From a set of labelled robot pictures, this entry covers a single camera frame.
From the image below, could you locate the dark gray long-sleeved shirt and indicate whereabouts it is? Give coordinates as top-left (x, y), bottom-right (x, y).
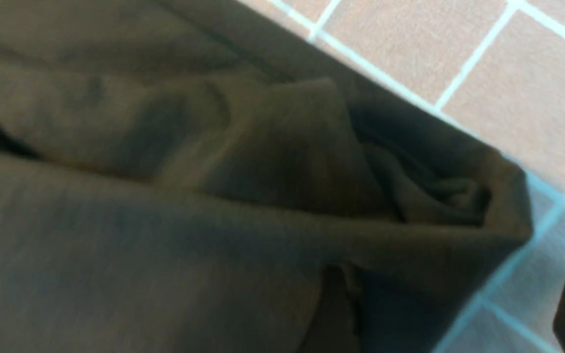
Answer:
top-left (0, 0), bottom-right (533, 353)

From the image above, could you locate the pink checkered tablecloth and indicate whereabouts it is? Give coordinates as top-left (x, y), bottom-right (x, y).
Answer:
top-left (245, 0), bottom-right (565, 353)

